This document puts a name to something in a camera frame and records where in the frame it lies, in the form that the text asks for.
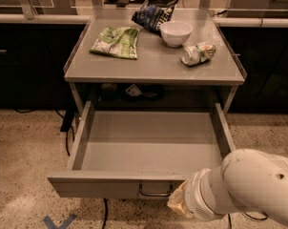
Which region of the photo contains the grey top drawer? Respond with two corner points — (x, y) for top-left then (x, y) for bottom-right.
(48, 102), (235, 198)

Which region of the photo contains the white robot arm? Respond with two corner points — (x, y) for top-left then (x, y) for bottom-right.
(168, 149), (288, 227)

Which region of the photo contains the grey metal cabinet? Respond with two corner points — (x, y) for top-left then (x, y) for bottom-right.
(64, 8), (246, 111)

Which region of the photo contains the crushed soda can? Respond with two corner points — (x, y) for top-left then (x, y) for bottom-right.
(180, 42), (216, 67)

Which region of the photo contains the white bowl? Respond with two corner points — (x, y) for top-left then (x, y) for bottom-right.
(160, 21), (193, 48)

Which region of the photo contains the green chip bag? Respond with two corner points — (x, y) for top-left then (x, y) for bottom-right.
(90, 26), (139, 60)

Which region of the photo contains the dark counter right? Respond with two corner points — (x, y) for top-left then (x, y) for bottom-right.
(216, 18), (288, 114)

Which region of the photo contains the dark counter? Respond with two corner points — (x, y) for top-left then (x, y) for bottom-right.
(216, 18), (288, 114)
(0, 22), (85, 109)

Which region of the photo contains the dark blue chip bag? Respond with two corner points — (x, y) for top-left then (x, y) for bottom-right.
(132, 0), (175, 34)

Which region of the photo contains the dark counter left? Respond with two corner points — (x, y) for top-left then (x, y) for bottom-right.
(0, 22), (85, 109)

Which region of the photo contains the black top drawer handle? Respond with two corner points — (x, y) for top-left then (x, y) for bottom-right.
(138, 184), (174, 198)

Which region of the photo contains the black cable right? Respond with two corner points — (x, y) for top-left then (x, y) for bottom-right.
(227, 211), (270, 229)

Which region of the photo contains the black cable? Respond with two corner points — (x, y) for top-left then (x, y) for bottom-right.
(227, 211), (270, 229)
(54, 109), (76, 157)

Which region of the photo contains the black cable left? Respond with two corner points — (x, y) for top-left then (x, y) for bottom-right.
(54, 109), (76, 157)

